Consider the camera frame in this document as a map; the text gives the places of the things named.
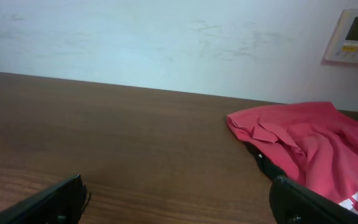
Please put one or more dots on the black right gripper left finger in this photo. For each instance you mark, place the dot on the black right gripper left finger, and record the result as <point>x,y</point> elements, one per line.
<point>62,203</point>

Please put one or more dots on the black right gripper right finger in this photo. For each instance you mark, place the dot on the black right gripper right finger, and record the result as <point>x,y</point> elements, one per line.
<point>292,203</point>

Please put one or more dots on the dark navy garment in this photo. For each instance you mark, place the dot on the dark navy garment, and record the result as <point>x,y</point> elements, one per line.
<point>265,165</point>

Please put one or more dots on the red printed t-shirt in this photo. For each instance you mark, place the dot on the red printed t-shirt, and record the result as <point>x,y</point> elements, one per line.
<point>315,144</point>

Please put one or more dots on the white wall control panel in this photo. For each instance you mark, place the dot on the white wall control panel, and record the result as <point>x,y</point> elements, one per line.
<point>343,45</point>

